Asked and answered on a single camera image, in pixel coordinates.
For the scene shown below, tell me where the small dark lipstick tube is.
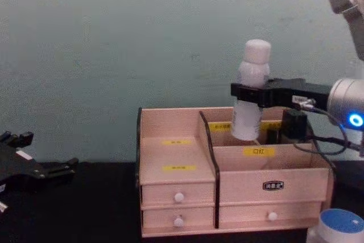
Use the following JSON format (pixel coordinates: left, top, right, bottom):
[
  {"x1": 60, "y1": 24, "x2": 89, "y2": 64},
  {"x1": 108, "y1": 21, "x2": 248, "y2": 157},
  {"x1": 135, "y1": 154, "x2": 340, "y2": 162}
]
[{"x1": 267, "y1": 129, "x2": 283, "y2": 145}]

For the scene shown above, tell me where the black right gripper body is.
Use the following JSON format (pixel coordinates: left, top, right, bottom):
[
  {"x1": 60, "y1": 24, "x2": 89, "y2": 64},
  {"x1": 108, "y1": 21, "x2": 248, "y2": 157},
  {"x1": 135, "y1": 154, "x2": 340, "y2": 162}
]
[{"x1": 260, "y1": 79, "x2": 332, "y2": 110}]

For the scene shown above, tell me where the pink wooden desk organizer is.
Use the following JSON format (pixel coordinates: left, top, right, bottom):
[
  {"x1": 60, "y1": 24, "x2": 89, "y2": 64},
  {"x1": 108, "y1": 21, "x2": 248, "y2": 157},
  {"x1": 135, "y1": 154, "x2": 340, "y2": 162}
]
[{"x1": 135, "y1": 106, "x2": 337, "y2": 238}]

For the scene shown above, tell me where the black table cloth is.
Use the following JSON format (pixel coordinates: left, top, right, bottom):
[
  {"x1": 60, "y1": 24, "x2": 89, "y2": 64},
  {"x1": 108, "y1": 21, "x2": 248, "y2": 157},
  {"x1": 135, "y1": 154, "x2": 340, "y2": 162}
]
[{"x1": 0, "y1": 160, "x2": 364, "y2": 243}]

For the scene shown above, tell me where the small pink drawer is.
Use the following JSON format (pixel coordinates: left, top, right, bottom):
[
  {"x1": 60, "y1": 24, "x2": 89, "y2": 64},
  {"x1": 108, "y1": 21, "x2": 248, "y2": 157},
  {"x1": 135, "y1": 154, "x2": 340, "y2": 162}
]
[
  {"x1": 140, "y1": 181, "x2": 216, "y2": 207},
  {"x1": 142, "y1": 207, "x2": 216, "y2": 231}
]

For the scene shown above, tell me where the white bottle with blue cap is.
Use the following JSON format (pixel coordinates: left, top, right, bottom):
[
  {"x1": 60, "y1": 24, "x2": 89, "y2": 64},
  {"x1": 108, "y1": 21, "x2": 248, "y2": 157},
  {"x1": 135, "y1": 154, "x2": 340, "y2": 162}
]
[{"x1": 305, "y1": 208, "x2": 364, "y2": 243}]

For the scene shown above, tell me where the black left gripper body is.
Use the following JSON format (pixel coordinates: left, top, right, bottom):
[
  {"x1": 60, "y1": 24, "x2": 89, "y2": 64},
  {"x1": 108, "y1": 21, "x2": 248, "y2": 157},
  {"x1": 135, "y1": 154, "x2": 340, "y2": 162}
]
[{"x1": 0, "y1": 140, "x2": 44, "y2": 196}]

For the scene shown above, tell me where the wide pink drawer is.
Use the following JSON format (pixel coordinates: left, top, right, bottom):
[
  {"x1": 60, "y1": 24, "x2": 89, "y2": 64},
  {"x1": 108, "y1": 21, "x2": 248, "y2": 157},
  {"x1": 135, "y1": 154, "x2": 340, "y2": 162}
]
[{"x1": 218, "y1": 201, "x2": 324, "y2": 230}]

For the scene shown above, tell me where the black cylindrical jar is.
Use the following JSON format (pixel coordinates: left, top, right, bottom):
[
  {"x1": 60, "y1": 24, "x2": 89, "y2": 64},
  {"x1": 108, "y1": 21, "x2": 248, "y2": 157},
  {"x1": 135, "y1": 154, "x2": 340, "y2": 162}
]
[{"x1": 281, "y1": 109, "x2": 309, "y2": 142}]

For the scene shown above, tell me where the white plastic bottle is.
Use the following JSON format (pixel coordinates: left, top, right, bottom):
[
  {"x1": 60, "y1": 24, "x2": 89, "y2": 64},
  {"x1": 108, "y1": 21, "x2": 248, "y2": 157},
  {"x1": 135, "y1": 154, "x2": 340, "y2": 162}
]
[{"x1": 231, "y1": 39, "x2": 271, "y2": 142}]

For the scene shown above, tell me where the thin dark gripper cable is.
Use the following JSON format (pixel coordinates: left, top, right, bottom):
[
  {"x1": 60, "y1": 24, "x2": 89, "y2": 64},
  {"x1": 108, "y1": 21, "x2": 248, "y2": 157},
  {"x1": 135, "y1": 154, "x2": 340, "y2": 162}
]
[{"x1": 293, "y1": 97, "x2": 364, "y2": 153}]

